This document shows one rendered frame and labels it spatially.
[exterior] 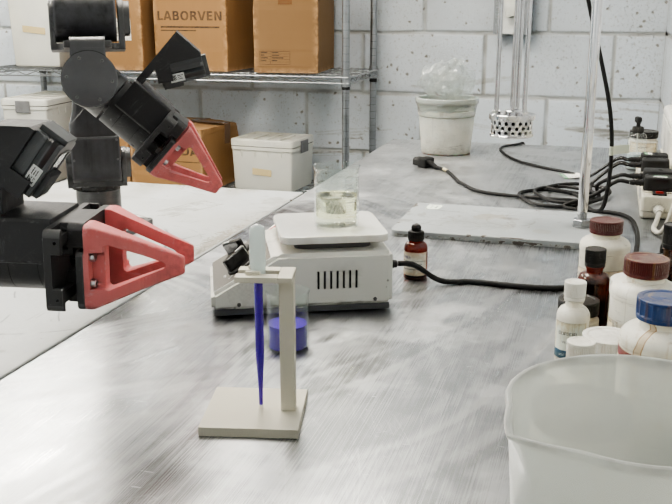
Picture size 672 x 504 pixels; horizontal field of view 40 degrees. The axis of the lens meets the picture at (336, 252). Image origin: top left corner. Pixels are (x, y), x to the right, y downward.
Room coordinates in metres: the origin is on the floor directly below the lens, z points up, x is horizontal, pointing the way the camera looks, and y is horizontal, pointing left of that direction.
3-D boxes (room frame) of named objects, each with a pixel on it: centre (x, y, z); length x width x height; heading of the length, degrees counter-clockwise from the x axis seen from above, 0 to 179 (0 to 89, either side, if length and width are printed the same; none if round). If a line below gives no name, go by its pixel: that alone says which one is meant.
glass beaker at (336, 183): (1.01, 0.00, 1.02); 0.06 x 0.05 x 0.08; 137
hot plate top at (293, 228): (1.03, 0.01, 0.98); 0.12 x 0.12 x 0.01; 8
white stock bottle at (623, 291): (0.81, -0.28, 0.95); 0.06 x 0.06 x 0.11
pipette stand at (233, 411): (0.71, 0.07, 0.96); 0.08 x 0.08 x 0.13; 86
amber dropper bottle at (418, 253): (1.11, -0.10, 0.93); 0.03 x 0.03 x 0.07
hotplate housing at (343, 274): (1.03, 0.03, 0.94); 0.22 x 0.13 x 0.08; 98
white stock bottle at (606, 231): (1.00, -0.30, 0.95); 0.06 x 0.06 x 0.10
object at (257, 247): (0.70, 0.06, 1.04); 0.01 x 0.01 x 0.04; 86
